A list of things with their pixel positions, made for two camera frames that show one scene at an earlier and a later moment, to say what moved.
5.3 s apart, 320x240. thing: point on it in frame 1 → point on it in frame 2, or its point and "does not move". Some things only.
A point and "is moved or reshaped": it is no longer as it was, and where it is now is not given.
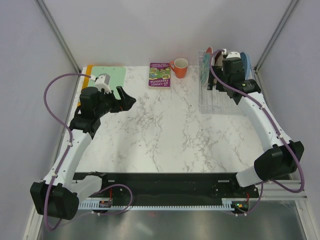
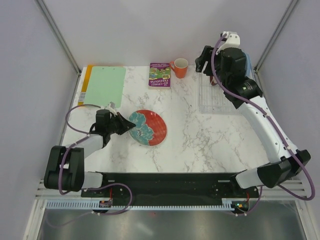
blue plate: [245, 59] does not move
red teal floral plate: [205, 68] is moved or reshaped
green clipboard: [117, 74] does not move
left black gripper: [126, 102] → [125, 124]
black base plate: [170, 186] does not move
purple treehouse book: [159, 76] does not move
